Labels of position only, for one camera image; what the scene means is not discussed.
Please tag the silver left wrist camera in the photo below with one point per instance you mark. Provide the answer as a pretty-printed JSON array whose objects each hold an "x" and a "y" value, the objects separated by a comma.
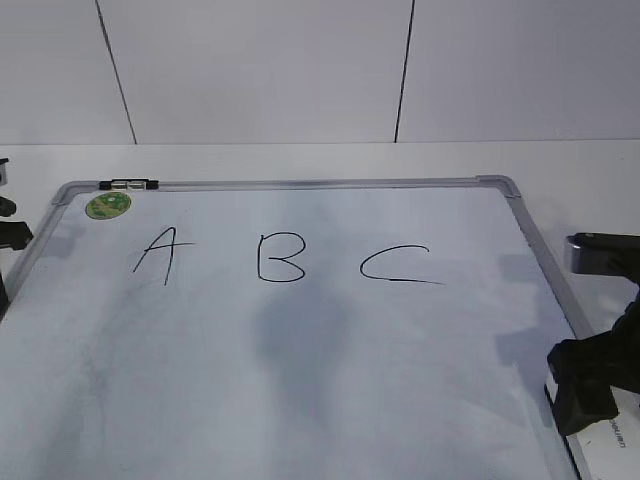
[{"x": 3, "y": 171}]

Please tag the black and silver hanger clip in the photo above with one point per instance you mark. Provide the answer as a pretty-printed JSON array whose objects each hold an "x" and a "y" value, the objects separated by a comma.
[{"x": 128, "y": 184}]

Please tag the round green magnet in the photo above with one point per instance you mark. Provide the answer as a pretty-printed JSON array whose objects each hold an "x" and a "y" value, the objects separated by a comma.
[{"x": 108, "y": 206}]

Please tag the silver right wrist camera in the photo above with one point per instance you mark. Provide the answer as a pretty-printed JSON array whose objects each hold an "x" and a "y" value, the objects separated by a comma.
[{"x": 603, "y": 254}]

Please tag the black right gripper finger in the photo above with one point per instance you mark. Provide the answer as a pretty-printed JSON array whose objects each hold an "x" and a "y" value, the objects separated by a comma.
[{"x": 583, "y": 395}]

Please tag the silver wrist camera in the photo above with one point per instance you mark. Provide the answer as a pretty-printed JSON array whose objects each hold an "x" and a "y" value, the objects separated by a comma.
[
  {"x": 3, "y": 171},
  {"x": 603, "y": 254}
]

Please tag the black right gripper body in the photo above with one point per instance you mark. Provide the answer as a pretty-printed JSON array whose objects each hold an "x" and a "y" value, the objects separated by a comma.
[{"x": 623, "y": 347}]

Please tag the white board with grey frame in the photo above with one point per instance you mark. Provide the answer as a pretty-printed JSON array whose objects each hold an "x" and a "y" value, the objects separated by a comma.
[{"x": 293, "y": 331}]

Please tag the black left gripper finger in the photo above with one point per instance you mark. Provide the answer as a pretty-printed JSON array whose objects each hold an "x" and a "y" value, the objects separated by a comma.
[
  {"x": 7, "y": 207},
  {"x": 15, "y": 235}
]

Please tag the white board eraser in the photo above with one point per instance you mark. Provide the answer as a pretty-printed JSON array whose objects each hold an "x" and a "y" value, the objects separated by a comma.
[{"x": 608, "y": 449}]

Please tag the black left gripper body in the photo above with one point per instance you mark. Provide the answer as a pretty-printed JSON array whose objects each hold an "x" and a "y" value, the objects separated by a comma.
[{"x": 4, "y": 299}]

